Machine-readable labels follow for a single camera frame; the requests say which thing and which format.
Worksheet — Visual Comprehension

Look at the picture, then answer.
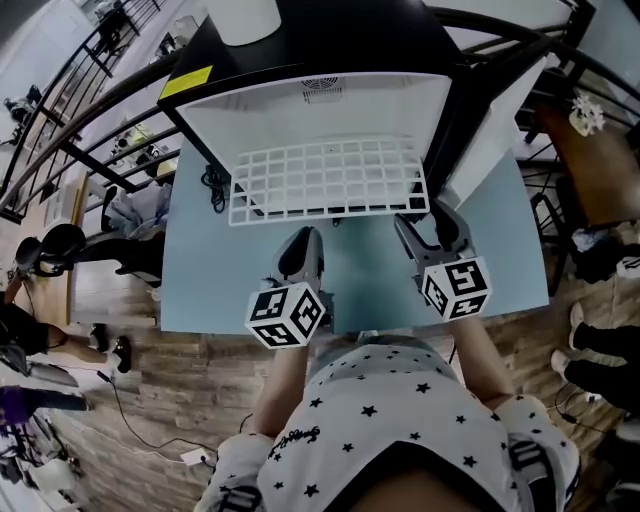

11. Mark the black office chair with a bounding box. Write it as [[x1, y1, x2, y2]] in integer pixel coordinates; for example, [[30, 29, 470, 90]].
[[13, 185, 169, 290]]

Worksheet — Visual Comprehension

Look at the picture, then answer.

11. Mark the brown wooden table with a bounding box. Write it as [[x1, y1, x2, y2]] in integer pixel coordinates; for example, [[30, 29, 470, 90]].
[[537, 102, 640, 229]]

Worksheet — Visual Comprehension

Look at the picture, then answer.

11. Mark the black and white oven box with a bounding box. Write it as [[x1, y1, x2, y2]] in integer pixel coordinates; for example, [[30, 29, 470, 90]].
[[157, 0, 496, 224]]

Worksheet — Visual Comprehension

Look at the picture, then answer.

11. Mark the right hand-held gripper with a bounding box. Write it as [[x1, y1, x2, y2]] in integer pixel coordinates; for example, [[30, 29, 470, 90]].
[[392, 200, 495, 324]]

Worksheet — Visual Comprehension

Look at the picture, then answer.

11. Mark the white star-print shirt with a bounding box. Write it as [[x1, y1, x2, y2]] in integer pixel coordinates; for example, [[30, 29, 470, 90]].
[[194, 342, 581, 512]]

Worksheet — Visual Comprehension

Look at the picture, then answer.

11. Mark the person's right forearm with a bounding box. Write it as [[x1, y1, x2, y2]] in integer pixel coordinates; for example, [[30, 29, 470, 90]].
[[449, 314, 516, 401]]

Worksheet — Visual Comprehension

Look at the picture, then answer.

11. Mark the white flower ornament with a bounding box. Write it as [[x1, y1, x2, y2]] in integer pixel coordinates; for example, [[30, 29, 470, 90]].
[[569, 94, 606, 136]]

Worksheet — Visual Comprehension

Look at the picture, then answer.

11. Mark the person's left forearm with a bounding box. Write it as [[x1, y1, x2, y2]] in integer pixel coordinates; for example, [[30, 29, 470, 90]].
[[252, 342, 314, 439]]

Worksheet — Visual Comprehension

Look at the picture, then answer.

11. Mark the black coiled cable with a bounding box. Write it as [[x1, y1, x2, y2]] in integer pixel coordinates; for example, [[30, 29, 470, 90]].
[[201, 164, 226, 214]]

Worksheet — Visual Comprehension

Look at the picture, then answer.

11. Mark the white vase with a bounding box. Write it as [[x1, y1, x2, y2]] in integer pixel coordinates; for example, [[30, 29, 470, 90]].
[[219, 0, 282, 47]]

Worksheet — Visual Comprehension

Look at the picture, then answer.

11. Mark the white wire grid rack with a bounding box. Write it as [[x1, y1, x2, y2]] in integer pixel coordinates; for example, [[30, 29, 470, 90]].
[[228, 138, 431, 227]]

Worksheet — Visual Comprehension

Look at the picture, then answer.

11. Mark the dark clothes pile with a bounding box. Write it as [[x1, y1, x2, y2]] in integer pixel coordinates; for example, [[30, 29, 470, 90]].
[[572, 222, 640, 284]]

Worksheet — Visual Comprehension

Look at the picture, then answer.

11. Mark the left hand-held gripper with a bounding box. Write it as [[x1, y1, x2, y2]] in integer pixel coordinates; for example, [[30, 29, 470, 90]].
[[243, 225, 335, 350]]

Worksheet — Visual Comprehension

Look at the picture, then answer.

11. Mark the grey jacket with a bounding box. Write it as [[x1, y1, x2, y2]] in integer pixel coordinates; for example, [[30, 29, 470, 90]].
[[107, 184, 171, 241]]

